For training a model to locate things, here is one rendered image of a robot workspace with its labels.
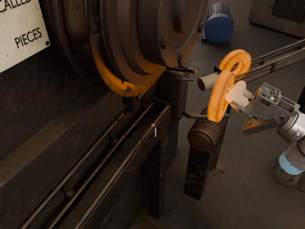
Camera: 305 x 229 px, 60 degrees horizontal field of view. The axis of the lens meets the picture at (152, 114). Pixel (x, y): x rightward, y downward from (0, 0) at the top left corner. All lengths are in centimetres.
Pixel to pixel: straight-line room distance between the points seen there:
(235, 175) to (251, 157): 19
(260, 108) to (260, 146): 113
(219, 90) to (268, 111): 14
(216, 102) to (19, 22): 51
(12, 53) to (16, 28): 5
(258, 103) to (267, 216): 93
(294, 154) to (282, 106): 16
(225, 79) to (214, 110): 9
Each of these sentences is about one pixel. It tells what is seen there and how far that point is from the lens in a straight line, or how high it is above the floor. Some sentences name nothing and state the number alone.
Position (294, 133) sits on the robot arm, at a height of 80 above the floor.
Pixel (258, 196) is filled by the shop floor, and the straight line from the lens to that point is 165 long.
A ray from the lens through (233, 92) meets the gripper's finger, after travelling 79.
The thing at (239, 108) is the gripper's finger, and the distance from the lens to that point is 79.
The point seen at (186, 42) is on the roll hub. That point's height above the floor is 102.
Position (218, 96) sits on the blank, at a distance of 76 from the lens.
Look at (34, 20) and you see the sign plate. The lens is 58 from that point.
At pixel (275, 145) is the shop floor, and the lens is 195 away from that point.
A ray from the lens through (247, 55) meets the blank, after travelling 122.
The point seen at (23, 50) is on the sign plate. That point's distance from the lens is 57.
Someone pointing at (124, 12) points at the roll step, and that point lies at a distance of 50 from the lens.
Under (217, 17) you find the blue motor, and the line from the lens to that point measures 282.
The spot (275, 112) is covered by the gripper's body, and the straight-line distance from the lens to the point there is 81.
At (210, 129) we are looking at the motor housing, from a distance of 115.
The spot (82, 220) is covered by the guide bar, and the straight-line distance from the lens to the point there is 72.
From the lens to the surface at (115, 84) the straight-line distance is 59.
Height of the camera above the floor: 132
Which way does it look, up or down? 41 degrees down
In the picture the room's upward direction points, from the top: straight up
